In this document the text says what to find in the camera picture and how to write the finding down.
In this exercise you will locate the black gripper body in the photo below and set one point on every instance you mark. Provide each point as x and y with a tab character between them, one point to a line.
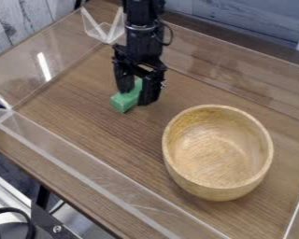
137	57

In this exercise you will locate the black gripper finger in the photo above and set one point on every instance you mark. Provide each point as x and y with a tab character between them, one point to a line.
151	87
124	77

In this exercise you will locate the green rectangular block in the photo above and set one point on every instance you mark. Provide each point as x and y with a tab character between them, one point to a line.
123	101

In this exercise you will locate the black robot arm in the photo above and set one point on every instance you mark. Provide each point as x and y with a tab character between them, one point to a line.
144	12

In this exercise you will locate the light wooden bowl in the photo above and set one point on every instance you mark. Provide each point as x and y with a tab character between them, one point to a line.
218	151

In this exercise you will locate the black table leg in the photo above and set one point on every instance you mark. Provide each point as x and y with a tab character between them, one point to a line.
43	197

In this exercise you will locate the clear acrylic corner bracket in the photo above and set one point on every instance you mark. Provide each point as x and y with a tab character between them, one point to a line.
107	32

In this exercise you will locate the clear acrylic tray wall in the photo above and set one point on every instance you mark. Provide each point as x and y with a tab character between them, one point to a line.
97	156

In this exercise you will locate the black metal bracket with screw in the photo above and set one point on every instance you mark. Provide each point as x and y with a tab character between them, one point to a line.
48	227

